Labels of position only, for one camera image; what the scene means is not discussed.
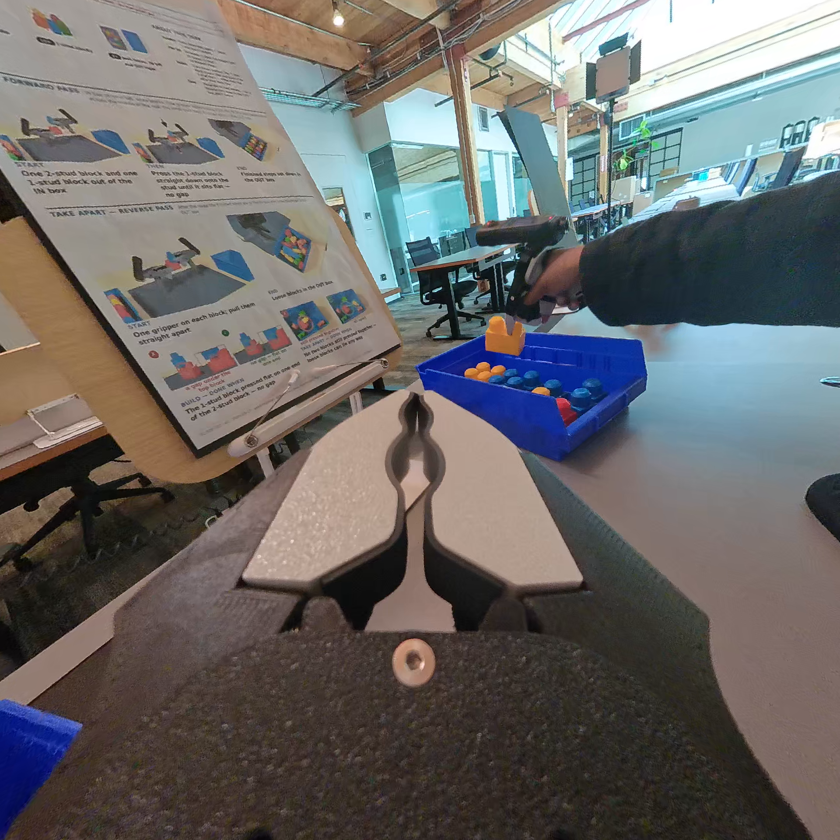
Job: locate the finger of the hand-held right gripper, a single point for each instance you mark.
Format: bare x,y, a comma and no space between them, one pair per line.
515,312

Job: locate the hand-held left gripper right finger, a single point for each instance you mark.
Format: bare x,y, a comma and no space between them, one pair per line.
505,512

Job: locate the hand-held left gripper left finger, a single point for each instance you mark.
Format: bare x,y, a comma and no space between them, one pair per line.
328,505

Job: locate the yellow mega block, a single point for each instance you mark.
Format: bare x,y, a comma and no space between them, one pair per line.
505,342

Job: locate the blue plastic bin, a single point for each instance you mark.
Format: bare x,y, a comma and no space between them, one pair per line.
29,748
472,407

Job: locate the row of mixed mega blocks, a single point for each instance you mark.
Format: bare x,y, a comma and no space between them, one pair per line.
577,397

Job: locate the person's right forearm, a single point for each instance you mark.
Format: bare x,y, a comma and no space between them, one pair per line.
722,256

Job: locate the person's right hand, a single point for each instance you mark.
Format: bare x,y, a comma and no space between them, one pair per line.
558,275

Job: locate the long wooden desk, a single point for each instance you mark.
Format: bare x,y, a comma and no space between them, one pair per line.
459,257

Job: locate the black office chair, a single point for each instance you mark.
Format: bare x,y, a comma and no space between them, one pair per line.
92,499
439,282

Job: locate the wooden top desk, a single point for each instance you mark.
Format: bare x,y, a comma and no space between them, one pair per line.
390,293
39,453

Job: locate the green plant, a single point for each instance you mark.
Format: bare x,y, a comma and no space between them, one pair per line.
633,148

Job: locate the LED panel light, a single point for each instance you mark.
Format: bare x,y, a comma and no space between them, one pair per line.
613,69

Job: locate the pendant light bulb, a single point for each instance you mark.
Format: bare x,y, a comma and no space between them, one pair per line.
338,16

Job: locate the black pad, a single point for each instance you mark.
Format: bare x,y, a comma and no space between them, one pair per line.
827,505

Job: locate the wooden support post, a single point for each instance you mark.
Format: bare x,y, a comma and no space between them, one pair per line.
466,131

